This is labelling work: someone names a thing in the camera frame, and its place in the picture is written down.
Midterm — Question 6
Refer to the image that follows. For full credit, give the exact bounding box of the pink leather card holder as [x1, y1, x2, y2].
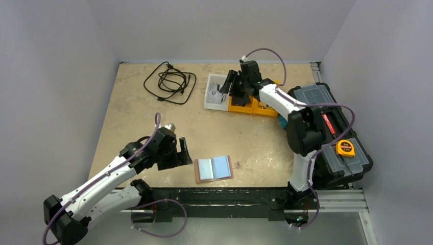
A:
[193, 155, 234, 184]

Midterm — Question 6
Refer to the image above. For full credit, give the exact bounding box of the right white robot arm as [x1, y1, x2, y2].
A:
[220, 61, 326, 208]

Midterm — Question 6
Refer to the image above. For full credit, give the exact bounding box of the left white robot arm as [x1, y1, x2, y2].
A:
[42, 127, 193, 244]

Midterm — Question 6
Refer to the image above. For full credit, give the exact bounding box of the white cards stack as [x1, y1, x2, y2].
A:
[207, 84, 226, 105]

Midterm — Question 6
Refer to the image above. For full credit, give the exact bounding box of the yellow bin with black cards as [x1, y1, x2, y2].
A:
[228, 96, 258, 114]

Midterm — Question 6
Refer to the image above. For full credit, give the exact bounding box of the yellow bin with tan cards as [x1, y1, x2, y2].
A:
[252, 98, 279, 117]

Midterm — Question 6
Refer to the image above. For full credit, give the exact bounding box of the white plastic bin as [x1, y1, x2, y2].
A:
[203, 73, 229, 111]

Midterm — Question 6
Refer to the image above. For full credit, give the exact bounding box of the blue packet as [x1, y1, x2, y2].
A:
[278, 115, 288, 130]

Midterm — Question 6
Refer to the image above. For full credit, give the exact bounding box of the yellow tape measure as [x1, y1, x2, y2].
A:
[335, 139, 355, 158]

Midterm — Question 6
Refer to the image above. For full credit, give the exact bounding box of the black plastic toolbox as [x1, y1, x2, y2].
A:
[288, 83, 373, 189]

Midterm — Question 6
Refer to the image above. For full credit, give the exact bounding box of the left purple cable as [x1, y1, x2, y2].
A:
[42, 112, 162, 245]

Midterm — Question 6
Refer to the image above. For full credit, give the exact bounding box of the purple cable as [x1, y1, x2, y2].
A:
[242, 48, 356, 231]
[42, 112, 162, 245]

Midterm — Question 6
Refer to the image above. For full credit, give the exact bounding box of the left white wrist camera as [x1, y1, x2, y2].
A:
[163, 123, 176, 132]

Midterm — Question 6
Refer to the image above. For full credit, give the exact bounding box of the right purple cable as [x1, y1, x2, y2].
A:
[242, 48, 356, 231]

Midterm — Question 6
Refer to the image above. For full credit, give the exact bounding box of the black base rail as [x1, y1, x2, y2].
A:
[120, 187, 320, 224]

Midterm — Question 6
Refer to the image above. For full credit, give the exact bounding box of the black coiled cable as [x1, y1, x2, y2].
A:
[143, 61, 197, 106]

